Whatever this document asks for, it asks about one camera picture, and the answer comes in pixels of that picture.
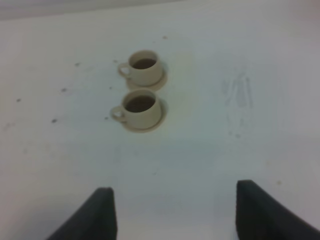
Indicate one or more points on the beige far cup saucer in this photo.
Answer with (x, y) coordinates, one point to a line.
(155, 87)

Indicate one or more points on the beige near teacup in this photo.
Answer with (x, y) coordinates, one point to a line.
(140, 109)

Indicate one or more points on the beige near cup saucer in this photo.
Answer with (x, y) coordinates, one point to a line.
(164, 109)

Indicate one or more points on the beige teacup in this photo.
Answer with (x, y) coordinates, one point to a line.
(143, 68)
(140, 109)

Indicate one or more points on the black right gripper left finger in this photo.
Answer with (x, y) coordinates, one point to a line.
(96, 219)

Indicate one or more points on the beige far teacup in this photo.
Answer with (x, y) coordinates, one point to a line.
(143, 68)

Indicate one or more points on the beige cup saucer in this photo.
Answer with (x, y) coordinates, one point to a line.
(164, 109)
(155, 87)

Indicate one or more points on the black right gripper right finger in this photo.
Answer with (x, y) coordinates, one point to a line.
(259, 216)

